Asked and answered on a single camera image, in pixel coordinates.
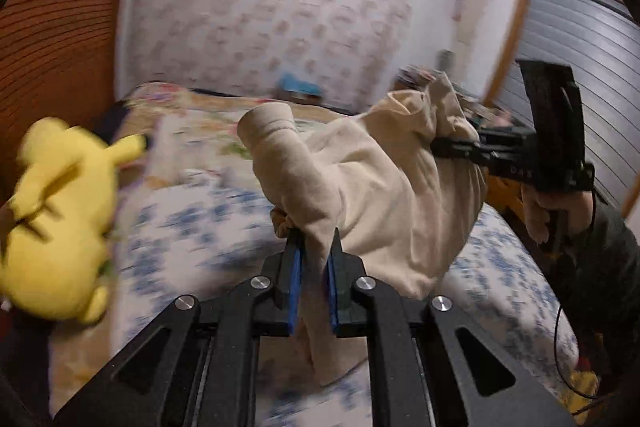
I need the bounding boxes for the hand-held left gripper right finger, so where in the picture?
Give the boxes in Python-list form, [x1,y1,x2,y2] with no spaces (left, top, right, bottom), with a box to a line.
[327,229,576,427]

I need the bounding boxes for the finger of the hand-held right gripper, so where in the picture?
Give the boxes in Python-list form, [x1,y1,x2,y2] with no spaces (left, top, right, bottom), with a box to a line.
[430,134,483,165]

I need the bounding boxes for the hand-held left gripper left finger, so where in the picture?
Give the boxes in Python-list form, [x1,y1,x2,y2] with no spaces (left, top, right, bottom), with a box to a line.
[52,227,303,427]

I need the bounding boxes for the cream sweatshirt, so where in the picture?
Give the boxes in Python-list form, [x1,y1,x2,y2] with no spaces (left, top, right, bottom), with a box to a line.
[237,69,488,385]

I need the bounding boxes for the person's right hand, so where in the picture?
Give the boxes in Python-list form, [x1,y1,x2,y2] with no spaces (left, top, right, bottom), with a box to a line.
[520,182,597,250]

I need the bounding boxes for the grey window blind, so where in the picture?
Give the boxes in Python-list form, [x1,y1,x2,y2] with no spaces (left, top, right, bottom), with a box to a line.
[495,0,640,212]

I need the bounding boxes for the blue floral bed sheet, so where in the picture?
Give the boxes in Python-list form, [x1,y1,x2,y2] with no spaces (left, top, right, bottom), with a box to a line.
[110,182,581,427]

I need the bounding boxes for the turquoise fluffy cloth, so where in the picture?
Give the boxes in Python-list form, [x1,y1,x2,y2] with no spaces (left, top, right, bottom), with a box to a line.
[277,73,323,100]

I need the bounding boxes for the floral fleece blanket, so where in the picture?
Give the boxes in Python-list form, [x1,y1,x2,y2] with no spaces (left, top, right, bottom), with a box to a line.
[50,82,361,408]

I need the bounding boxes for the circle print sheer curtain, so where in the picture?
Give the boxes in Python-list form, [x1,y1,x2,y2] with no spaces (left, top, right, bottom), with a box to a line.
[117,0,456,112]

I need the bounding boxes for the yellow plush toy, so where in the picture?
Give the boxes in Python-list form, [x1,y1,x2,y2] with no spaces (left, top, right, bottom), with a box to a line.
[0,117,148,325]

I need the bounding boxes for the yellow soft item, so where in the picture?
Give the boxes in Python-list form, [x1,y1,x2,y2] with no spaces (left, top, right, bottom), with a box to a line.
[570,367,601,413]

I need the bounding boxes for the wooden window frame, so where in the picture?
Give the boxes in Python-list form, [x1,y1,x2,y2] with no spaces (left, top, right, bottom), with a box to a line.
[480,0,621,102]

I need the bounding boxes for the black cable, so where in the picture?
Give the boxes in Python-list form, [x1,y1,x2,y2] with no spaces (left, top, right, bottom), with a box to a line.
[552,302,601,403]

